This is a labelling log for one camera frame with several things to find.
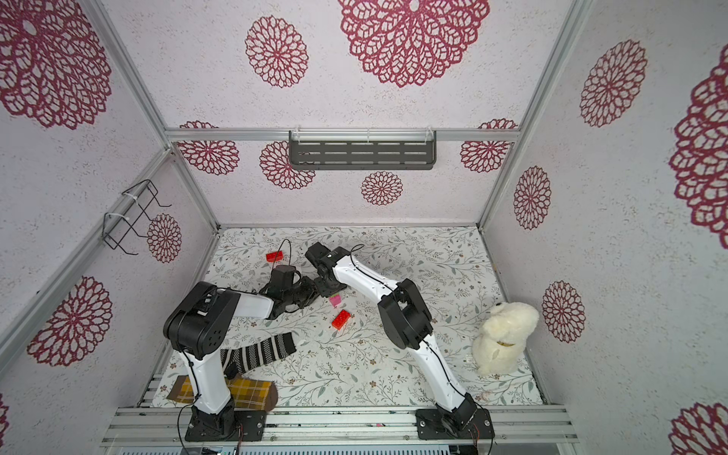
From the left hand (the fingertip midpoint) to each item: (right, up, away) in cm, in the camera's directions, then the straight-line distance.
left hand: (327, 286), depth 99 cm
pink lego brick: (+3, -4, -3) cm, 6 cm away
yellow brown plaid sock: (-21, -28, -19) cm, 40 cm away
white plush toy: (+49, -14, -23) cm, 55 cm away
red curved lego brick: (-23, +10, +11) cm, 27 cm away
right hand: (0, 0, -3) cm, 3 cm away
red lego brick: (+5, -11, -7) cm, 14 cm away
